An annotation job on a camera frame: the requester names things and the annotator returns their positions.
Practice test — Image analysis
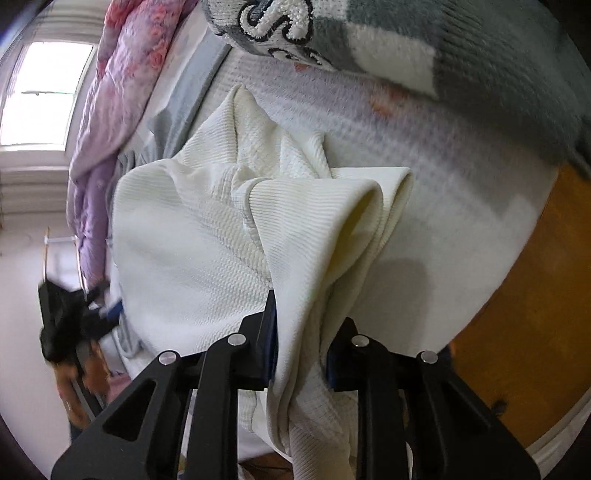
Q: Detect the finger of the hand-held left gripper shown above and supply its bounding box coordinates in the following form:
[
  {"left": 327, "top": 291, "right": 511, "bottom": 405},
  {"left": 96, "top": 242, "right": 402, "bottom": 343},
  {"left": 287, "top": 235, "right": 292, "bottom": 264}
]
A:
[{"left": 85, "top": 286, "right": 124, "bottom": 335}]

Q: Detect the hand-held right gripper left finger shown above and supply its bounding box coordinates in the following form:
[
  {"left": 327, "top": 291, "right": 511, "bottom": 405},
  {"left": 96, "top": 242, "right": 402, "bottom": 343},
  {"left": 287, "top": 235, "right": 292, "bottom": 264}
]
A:
[{"left": 51, "top": 288, "right": 280, "bottom": 480}]

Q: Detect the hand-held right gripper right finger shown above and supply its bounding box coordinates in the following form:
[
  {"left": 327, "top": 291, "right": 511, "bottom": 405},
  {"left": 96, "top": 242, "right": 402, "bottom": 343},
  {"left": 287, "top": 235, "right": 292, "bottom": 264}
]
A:
[{"left": 325, "top": 318, "right": 541, "bottom": 480}]

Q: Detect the white snap-button jacket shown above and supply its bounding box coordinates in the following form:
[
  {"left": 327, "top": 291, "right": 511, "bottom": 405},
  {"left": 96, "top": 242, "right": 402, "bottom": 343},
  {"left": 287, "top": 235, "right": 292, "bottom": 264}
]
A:
[{"left": 108, "top": 83, "right": 414, "bottom": 480}]

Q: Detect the wooden bar clothes rack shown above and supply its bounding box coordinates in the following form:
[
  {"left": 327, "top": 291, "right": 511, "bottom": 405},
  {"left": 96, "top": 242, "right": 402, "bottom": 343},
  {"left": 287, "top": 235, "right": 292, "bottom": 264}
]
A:
[{"left": 42, "top": 226, "right": 88, "bottom": 296}]

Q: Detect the white framed window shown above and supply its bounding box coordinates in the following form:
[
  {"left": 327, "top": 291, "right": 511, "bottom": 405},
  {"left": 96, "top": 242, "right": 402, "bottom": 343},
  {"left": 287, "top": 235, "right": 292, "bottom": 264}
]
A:
[{"left": 0, "top": 41, "right": 95, "bottom": 153}]

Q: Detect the purple floral quilt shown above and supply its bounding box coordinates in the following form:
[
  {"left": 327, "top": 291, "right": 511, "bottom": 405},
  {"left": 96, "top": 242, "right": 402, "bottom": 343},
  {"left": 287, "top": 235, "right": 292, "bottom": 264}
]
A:
[{"left": 67, "top": 0, "right": 204, "bottom": 287}]

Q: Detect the grey checkered knit sweater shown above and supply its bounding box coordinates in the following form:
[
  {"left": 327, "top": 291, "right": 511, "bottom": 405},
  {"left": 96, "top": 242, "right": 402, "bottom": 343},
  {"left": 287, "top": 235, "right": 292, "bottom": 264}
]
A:
[{"left": 203, "top": 0, "right": 591, "bottom": 178}]

